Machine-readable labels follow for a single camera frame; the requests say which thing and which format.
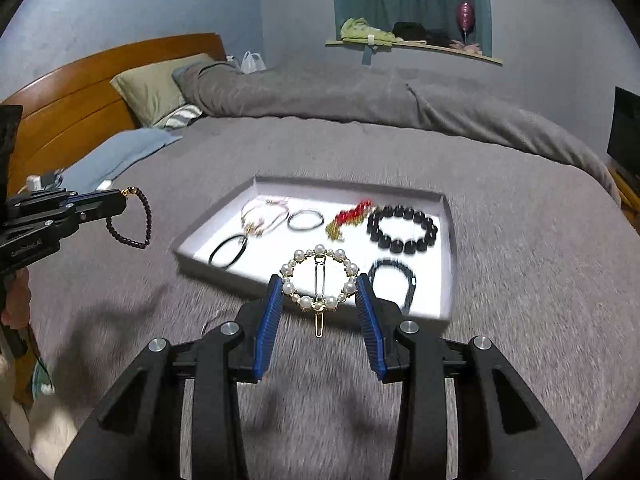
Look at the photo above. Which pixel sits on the black cloth on shelf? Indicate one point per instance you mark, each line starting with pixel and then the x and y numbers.
pixel 412 31

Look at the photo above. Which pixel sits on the wooden headboard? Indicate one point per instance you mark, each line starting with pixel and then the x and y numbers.
pixel 73 109

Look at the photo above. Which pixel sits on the pearl circle hair clip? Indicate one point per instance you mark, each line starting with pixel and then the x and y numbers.
pixel 318 301

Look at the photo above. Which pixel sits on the grey duvet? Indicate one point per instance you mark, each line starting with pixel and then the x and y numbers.
pixel 397 97

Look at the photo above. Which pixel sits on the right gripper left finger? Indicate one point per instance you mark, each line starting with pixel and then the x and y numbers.
pixel 134 432

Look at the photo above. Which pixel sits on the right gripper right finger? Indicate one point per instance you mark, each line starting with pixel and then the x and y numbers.
pixel 504 432

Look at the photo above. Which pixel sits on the white plastic bag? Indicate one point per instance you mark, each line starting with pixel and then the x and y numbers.
pixel 252 62

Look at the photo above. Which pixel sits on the red bead gold tassel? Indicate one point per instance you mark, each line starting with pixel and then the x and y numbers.
pixel 351 217

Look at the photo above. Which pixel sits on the grey white jewelry tray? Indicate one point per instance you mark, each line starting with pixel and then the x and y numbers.
pixel 319 235

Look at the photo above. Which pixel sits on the green cloth on shelf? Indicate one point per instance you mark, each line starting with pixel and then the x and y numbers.
pixel 358 31

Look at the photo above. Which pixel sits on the light blue cloth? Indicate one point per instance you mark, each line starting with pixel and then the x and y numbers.
pixel 113 157

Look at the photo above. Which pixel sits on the striped grey pillow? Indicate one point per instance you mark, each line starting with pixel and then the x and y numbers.
pixel 182 117

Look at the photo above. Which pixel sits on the grey bed blanket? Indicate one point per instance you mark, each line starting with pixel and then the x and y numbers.
pixel 548 267

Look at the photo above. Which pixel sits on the wooden tv stand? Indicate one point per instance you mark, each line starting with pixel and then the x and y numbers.
pixel 630 205

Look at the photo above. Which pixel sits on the olive green pillow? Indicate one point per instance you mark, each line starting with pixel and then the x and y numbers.
pixel 151 92

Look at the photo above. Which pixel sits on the white charger with cable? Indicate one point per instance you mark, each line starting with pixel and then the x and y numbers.
pixel 50 180

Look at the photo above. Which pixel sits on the wooden window shelf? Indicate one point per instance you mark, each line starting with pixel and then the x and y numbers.
pixel 417 46

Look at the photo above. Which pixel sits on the black television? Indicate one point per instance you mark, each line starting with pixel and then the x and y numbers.
pixel 624 141

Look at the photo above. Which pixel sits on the left hand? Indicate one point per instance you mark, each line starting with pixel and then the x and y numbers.
pixel 16 313

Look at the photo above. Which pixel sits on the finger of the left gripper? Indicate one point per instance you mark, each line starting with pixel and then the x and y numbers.
pixel 92 197
pixel 88 213

